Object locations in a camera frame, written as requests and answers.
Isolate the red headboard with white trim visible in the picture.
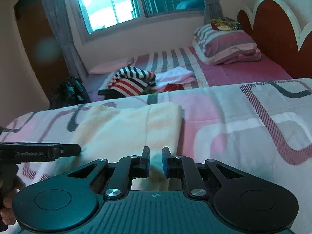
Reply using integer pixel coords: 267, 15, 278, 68
237, 0, 312, 79

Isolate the black bag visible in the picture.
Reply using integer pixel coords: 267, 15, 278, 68
50, 77, 92, 109

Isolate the grey curtain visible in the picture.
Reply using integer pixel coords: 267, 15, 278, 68
36, 0, 89, 79
197, 0, 223, 25

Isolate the red white black striped garment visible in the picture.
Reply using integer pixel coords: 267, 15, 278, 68
107, 66, 157, 97

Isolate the brown wooden door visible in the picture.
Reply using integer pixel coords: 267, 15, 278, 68
13, 0, 70, 108

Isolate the colourful printed cloth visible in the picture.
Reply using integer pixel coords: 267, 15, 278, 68
210, 17, 242, 31

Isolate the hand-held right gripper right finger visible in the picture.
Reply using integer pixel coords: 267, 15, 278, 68
162, 146, 245, 199

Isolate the cream cloth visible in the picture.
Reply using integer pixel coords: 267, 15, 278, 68
40, 102, 184, 192

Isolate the person's left hand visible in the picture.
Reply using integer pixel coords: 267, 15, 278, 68
0, 175, 26, 226

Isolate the pink grey patterned blanket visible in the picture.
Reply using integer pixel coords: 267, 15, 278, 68
0, 77, 312, 234

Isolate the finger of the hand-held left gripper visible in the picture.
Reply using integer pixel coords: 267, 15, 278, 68
47, 144, 81, 159

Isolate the window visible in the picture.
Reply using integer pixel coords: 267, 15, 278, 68
62, 0, 205, 45

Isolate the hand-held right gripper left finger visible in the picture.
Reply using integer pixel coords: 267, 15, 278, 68
67, 146, 151, 199

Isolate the pink grey striped pillow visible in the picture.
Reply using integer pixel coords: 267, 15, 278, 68
193, 24, 262, 65

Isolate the pink striped bedsheet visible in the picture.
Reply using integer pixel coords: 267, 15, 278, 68
88, 46, 293, 101

